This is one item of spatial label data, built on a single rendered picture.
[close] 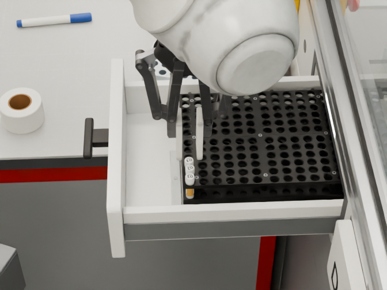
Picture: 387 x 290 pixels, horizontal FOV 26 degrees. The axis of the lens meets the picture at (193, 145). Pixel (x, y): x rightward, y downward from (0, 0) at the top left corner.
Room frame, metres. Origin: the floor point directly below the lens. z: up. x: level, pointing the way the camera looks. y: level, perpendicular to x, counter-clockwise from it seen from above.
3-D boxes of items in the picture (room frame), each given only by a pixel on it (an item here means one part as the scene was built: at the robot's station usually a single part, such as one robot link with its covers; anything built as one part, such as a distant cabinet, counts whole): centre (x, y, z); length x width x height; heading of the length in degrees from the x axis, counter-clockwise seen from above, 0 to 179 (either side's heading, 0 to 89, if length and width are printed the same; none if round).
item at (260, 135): (0.80, -0.09, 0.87); 0.22 x 0.18 x 0.06; 93
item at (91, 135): (0.79, 0.13, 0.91); 0.07 x 0.04 x 0.01; 3
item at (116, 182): (0.79, 0.11, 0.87); 0.29 x 0.02 x 0.11; 3
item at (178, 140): (0.75, 0.02, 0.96); 0.03 x 0.01 x 0.07; 3
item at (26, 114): (0.97, 0.28, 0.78); 0.07 x 0.07 x 0.04
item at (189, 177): (0.72, 0.00, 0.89); 0.01 x 0.01 x 0.05
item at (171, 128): (0.75, 0.04, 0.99); 0.03 x 0.01 x 0.05; 93
